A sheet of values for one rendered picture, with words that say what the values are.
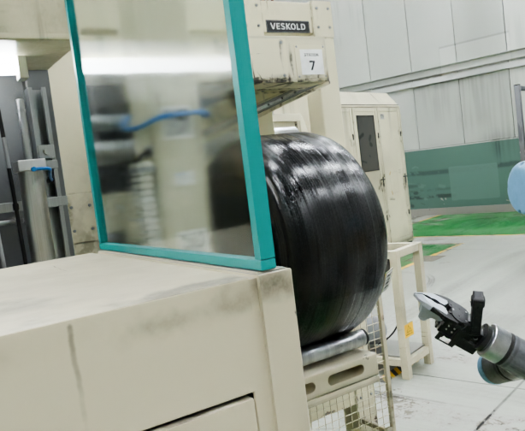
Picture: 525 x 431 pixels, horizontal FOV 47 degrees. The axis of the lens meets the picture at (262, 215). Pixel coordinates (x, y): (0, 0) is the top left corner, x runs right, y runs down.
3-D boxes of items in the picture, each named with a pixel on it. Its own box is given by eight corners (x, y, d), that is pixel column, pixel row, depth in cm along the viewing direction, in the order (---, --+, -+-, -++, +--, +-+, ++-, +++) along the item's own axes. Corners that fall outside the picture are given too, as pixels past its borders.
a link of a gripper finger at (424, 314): (403, 313, 154) (435, 331, 154) (415, 297, 151) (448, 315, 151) (404, 306, 157) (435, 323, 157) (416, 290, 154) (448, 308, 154)
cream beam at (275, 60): (159, 86, 166) (152, 32, 165) (127, 102, 187) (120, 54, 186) (332, 81, 198) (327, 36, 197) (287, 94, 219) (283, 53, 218)
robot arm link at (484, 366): (516, 379, 171) (542, 374, 160) (480, 390, 168) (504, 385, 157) (503, 345, 174) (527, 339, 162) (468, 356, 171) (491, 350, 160)
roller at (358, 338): (262, 374, 143) (252, 359, 145) (256, 386, 146) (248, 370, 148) (372, 337, 161) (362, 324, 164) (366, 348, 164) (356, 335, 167)
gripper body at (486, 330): (431, 337, 154) (474, 360, 154) (451, 314, 150) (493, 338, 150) (432, 319, 161) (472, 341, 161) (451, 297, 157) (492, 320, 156)
